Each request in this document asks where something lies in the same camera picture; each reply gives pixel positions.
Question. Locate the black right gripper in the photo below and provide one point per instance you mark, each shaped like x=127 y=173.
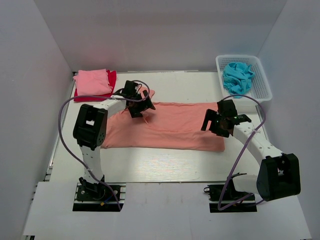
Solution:
x=210 y=114

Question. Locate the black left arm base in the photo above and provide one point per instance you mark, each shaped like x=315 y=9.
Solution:
x=96 y=197

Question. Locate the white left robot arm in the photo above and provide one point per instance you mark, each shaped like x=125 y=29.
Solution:
x=90 y=128

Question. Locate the crumpled blue t-shirt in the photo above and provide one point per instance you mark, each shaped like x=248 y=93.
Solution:
x=237 y=78

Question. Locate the folded red t-shirt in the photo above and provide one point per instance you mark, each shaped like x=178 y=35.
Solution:
x=112 y=77

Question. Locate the folded light pink t-shirt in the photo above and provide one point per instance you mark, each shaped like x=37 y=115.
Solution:
x=92 y=82

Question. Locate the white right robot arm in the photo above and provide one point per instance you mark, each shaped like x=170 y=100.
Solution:
x=279 y=173

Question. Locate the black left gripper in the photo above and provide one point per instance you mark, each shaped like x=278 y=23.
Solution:
x=145 y=105

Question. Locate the white plastic basket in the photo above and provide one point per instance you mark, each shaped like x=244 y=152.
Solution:
x=260 y=89

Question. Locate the salmon orange t-shirt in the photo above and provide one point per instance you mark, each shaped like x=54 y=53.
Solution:
x=171 y=125

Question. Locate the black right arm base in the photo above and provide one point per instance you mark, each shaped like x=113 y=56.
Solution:
x=214 y=191

